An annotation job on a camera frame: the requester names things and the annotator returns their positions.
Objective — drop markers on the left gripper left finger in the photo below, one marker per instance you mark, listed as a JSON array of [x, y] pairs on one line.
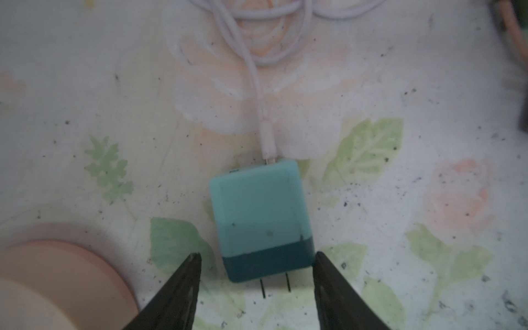
[[174, 306]]

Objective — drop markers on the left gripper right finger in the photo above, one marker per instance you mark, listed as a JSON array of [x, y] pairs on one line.
[[338, 305]]

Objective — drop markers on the round pink power strip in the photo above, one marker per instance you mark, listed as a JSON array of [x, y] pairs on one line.
[[57, 285]]

